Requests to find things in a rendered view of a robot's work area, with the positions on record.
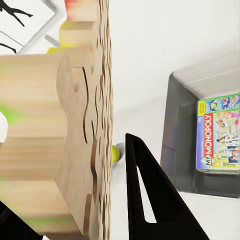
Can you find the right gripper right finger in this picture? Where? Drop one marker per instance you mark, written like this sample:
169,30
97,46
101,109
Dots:
174,220

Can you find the toy box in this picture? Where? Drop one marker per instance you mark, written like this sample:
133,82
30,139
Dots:
216,77

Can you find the board game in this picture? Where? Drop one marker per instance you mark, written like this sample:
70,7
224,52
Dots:
218,134

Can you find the desk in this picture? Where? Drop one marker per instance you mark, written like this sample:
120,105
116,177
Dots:
219,218

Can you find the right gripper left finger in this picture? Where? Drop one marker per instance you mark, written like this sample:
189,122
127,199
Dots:
12,227

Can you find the jigsaw puzzle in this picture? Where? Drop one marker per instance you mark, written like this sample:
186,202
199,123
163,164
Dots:
56,161

